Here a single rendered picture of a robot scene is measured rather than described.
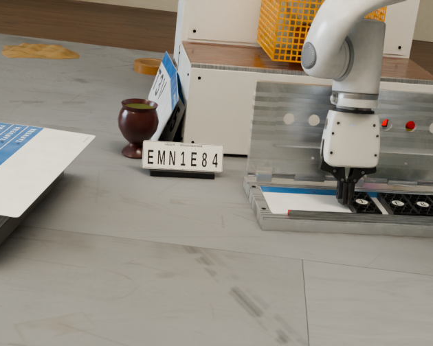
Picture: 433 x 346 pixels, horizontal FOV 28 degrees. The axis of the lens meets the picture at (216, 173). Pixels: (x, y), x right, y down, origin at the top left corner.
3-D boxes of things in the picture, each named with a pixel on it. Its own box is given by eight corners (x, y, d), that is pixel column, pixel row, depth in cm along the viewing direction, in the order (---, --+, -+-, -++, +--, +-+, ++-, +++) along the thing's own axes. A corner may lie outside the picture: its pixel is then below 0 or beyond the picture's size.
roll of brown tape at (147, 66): (176, 73, 247) (177, 65, 246) (148, 76, 241) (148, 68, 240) (155, 64, 254) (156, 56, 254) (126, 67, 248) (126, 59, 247)
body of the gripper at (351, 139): (332, 104, 151) (326, 167, 153) (387, 108, 153) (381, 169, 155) (321, 100, 159) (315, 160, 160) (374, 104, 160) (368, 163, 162)
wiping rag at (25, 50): (67, 44, 266) (67, 39, 266) (84, 59, 252) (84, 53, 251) (-6, 44, 257) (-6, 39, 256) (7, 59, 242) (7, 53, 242)
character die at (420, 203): (418, 220, 156) (419, 213, 156) (401, 199, 166) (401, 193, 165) (443, 221, 157) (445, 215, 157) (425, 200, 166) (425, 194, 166)
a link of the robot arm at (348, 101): (337, 92, 151) (335, 109, 151) (385, 95, 152) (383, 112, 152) (324, 89, 159) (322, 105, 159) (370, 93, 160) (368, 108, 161)
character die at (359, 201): (355, 217, 154) (356, 211, 154) (340, 196, 163) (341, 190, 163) (381, 218, 155) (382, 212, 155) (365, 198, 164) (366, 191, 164)
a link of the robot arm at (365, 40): (348, 93, 149) (388, 95, 154) (355, 16, 147) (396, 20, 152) (318, 89, 156) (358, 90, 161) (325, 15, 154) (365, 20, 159)
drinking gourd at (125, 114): (106, 151, 179) (110, 100, 175) (137, 145, 185) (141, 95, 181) (133, 164, 174) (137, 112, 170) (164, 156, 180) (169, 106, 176)
